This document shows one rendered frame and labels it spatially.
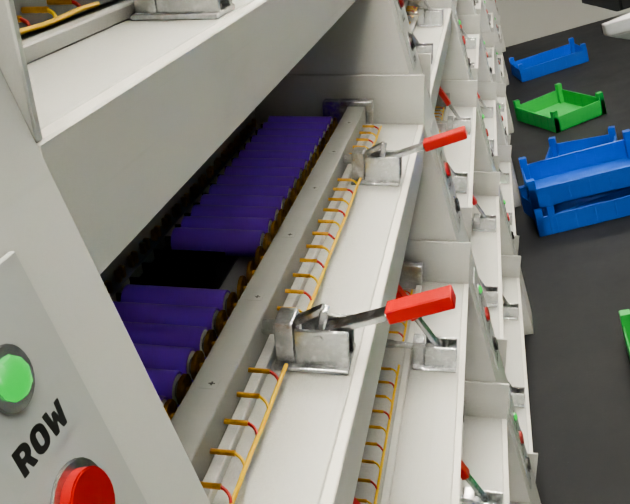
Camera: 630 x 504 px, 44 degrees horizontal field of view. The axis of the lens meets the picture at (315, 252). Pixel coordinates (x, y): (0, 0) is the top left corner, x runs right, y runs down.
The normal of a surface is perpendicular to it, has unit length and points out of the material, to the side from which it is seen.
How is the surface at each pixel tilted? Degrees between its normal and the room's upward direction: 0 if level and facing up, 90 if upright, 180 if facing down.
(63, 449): 90
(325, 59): 90
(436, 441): 16
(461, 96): 90
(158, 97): 106
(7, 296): 90
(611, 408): 0
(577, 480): 0
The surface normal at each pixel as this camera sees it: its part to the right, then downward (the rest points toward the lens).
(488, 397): -0.19, 0.44
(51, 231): 0.93, -0.20
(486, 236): -0.05, -0.90
